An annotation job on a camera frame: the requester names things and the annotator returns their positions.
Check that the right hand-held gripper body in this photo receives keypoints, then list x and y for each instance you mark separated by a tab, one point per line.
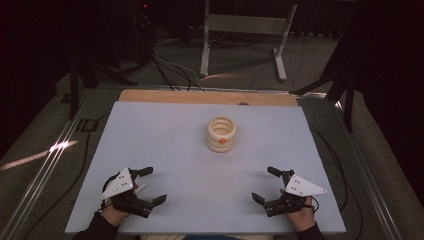
305	189

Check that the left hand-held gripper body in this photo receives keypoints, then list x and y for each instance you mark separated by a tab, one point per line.
117	186

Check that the person's right hand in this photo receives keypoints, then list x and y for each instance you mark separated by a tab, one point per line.
303	218

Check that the person's left hand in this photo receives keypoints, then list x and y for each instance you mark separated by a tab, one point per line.
113	216

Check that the pale grey table mat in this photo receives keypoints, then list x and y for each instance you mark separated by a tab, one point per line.
200	186

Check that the cream ribbed round container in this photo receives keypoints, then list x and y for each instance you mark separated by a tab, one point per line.
221	140

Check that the small dark disc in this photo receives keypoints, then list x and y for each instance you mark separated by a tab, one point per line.
243	103

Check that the black stand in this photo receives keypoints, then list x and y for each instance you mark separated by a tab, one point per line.
74	86
349	106

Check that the dark equipment with red light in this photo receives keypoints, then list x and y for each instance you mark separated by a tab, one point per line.
145	13

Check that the aluminium floor rail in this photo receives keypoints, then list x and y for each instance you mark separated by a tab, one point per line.
370	186
50	160

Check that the black floor socket frame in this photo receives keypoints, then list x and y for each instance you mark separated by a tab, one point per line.
78	126

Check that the white metal stand frame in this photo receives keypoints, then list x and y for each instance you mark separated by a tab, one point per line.
245	24

